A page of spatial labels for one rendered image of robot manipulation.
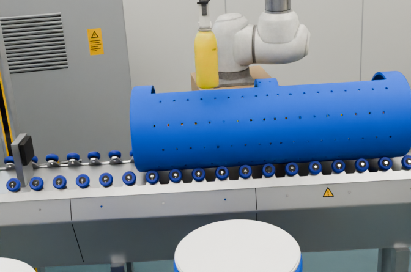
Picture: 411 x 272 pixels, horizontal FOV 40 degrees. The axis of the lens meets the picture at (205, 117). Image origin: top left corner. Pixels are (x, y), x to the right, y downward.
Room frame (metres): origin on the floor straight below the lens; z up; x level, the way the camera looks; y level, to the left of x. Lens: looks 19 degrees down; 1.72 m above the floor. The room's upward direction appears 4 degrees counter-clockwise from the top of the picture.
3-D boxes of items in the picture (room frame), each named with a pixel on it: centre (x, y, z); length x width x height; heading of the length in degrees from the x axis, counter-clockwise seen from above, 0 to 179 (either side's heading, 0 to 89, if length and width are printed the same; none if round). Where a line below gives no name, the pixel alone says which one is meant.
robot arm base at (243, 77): (2.24, -0.10, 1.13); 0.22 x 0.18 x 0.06; 94
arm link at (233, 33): (2.24, -0.13, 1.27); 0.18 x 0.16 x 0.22; 77
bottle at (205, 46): (1.63, -0.01, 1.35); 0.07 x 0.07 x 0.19
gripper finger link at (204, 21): (1.61, -0.02, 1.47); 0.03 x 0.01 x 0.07; 90
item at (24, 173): (1.74, 0.62, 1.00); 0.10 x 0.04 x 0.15; 179
